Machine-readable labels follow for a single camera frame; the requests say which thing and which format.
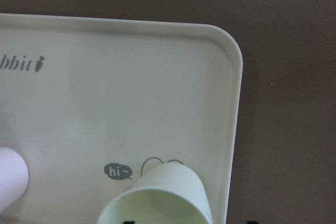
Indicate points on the cream rabbit tray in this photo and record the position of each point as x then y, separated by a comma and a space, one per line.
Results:
92, 104

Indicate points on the cream white cup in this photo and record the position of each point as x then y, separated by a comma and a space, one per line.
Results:
168, 193

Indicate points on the pink cup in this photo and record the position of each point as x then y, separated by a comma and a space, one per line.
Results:
14, 177

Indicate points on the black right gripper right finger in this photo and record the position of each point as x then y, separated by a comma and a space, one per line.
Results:
252, 222

